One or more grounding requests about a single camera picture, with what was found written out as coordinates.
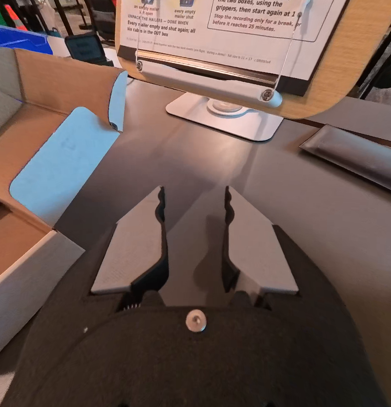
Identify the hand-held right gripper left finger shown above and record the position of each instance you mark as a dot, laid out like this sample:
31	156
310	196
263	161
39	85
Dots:
132	254

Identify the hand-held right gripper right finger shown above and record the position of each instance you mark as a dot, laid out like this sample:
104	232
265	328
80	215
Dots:
259	254

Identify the white cardboard mailer box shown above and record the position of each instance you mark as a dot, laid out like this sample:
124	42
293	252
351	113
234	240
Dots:
55	159

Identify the orange traffic cone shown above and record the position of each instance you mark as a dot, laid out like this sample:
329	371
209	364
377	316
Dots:
16	19

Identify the printed instruction sheet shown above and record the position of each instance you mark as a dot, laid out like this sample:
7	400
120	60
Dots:
230	31

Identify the instruction sheet on wooden stand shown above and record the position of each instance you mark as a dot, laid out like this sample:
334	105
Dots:
341	79

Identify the blue plastic bin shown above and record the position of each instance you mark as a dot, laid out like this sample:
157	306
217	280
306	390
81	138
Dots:
17	39

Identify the silver metal bar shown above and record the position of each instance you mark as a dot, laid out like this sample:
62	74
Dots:
357	155

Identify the black device with screen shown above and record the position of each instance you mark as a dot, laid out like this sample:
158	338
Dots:
86	47

